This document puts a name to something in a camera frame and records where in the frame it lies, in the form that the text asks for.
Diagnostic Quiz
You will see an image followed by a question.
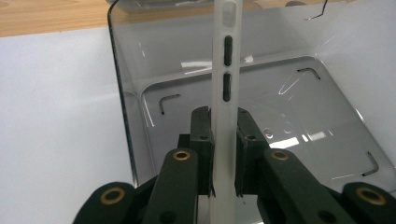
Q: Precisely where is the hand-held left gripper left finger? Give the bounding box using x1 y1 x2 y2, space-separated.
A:
177 105 217 198

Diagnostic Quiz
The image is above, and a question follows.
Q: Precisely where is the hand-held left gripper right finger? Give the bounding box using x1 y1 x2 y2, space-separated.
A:
234 107 271 197

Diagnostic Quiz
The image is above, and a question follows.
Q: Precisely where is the iridescent phone case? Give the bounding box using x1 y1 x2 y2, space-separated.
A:
209 0 245 224

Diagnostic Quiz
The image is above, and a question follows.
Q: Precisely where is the transparent grey plastic box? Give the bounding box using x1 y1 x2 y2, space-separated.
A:
106 0 396 224

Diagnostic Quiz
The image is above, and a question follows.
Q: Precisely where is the transparent grey box lid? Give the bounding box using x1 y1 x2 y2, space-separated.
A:
106 0 219 9

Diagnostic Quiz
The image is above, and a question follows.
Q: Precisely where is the wooden table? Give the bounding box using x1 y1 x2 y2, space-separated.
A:
0 0 359 38

